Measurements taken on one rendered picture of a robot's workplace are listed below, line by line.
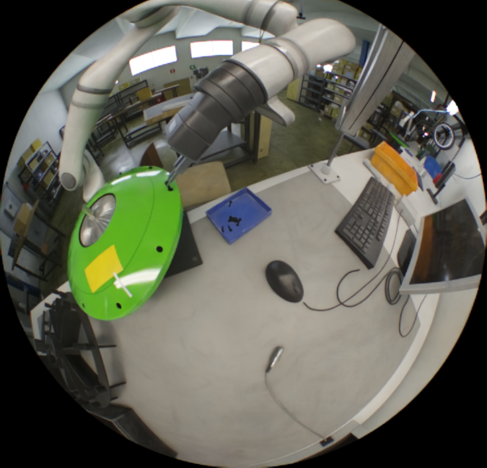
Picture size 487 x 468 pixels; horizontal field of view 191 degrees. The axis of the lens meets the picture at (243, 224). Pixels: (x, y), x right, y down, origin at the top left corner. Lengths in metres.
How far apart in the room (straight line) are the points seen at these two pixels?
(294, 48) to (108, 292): 0.37
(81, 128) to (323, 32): 0.43
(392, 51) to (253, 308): 0.50
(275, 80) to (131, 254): 0.26
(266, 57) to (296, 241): 0.34
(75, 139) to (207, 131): 0.32
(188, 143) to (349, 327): 0.45
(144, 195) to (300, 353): 0.40
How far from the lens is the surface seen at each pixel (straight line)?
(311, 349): 0.36
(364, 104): 0.36
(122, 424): 0.56
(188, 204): 0.82
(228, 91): 0.16
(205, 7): 0.30
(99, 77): 0.37
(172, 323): 0.34
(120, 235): 0.21
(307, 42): 0.23
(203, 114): 0.16
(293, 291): 0.29
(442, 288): 0.45
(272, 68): 0.19
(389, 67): 0.31
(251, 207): 0.37
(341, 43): 0.26
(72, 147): 0.42
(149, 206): 0.22
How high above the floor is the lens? 1.22
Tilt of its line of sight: 60 degrees down
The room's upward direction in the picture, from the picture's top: straight up
